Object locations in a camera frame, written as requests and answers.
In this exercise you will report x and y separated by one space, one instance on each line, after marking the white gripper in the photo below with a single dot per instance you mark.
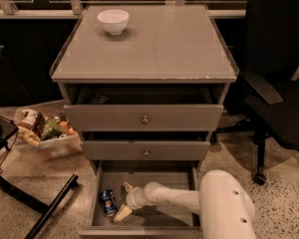
135 197

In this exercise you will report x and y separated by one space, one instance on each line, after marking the black stand with base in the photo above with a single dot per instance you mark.
8 129

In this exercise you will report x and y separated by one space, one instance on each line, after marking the dark item in top drawer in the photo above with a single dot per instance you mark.
98 100

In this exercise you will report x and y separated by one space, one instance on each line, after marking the blue pepsi can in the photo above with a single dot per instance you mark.
108 202

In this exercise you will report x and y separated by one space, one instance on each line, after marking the white ceramic bowl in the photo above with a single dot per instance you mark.
114 21

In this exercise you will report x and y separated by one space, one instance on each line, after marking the grey drawer cabinet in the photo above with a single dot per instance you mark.
162 45

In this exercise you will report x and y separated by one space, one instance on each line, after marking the clear plastic snack bin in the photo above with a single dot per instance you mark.
49 148

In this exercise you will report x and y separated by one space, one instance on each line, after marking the grey drawer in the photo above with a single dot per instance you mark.
144 108
145 145
156 222

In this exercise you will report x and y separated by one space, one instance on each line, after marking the grey top drawer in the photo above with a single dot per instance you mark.
144 108

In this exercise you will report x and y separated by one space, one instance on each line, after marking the brown chip bag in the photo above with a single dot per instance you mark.
29 126

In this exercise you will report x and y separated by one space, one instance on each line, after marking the black office chair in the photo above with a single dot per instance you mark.
267 87

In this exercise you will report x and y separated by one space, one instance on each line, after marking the green snack bag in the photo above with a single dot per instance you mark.
51 129

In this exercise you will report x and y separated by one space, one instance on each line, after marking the grey middle drawer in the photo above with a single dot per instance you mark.
145 145

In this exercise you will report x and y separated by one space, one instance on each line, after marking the grey bottom drawer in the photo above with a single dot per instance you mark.
156 222

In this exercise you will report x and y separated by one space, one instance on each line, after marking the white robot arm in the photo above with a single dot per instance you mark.
223 205

